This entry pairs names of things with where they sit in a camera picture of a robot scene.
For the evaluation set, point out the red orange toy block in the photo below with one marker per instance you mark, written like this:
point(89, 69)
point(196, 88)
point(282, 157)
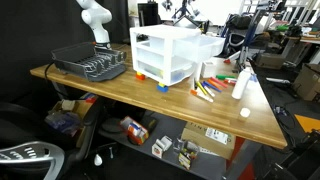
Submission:
point(140, 76)

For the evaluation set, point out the grey mesh office chair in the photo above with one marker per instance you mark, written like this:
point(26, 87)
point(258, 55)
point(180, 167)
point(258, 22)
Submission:
point(43, 152)

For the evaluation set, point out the white plastic drawer unit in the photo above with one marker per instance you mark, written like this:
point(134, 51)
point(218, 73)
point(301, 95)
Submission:
point(169, 54)

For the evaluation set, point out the white bottle cap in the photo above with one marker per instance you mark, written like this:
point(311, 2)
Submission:
point(245, 112)

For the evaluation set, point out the red expo marker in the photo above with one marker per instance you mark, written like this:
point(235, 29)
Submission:
point(230, 81)

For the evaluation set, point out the black marker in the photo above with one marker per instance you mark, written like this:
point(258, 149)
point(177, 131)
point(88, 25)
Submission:
point(194, 84)

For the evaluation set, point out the cardboard box under table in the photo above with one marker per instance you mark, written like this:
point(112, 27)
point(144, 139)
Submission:
point(211, 139)

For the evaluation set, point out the blue marker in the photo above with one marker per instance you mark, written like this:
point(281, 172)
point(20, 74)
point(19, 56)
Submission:
point(211, 86)

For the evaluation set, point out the yellow marker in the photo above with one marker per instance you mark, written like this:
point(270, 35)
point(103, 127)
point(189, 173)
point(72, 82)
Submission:
point(199, 85)

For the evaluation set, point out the pink marker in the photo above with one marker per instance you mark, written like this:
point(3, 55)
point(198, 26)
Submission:
point(219, 82)

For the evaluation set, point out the white square cup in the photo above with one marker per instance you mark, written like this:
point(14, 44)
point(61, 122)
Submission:
point(208, 69)

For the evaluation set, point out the blue yellow toy block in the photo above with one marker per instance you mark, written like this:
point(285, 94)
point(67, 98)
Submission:
point(161, 87)

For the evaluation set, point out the orange capped white marker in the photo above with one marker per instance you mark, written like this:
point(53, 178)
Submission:
point(196, 93)

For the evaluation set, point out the grey plastic crate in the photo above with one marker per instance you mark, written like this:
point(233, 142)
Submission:
point(90, 62)

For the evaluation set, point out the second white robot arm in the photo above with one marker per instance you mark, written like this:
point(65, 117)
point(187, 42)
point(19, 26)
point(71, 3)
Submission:
point(95, 16)

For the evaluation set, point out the open cardboard box of items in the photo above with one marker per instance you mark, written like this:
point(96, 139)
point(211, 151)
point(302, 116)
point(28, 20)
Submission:
point(67, 116)

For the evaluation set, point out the red snack package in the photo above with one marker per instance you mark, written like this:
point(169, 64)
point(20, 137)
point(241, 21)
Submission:
point(135, 131)

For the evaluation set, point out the white spray bottle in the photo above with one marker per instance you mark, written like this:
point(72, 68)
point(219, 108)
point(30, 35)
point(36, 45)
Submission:
point(241, 83)

